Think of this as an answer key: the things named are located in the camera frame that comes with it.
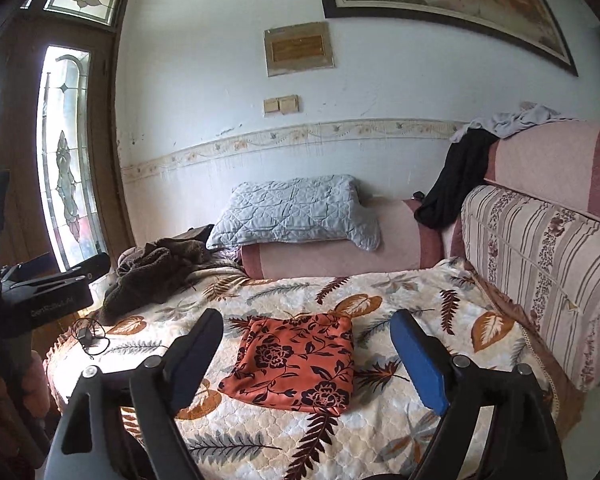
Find brown fleece garment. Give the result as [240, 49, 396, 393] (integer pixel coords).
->
[97, 238, 213, 326]

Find orange floral garment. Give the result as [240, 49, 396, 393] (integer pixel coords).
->
[217, 312, 356, 416]

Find striped floral sofa cushion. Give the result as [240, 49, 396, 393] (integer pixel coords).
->
[460, 185, 600, 393]

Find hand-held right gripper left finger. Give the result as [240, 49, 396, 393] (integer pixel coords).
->
[45, 308, 224, 480]

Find leaf print fleece blanket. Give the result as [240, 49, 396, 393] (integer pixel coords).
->
[45, 256, 556, 480]

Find black garment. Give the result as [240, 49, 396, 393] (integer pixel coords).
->
[414, 128, 501, 230]

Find pink sofa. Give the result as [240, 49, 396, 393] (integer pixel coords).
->
[240, 122, 600, 441]

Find framed wall plaque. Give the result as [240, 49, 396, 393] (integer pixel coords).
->
[264, 21, 336, 77]

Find lavender garment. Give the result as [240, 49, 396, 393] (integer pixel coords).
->
[450, 104, 583, 143]

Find grey quilted pillow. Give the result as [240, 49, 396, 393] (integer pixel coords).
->
[206, 175, 382, 252]

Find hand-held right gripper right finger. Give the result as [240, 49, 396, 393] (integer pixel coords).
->
[390, 309, 568, 480]

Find black charger with cable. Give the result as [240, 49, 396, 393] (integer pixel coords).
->
[71, 317, 111, 358]

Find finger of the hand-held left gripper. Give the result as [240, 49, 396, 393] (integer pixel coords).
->
[10, 252, 112, 291]

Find wooden stained glass door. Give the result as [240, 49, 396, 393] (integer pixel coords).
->
[0, 15, 136, 311]

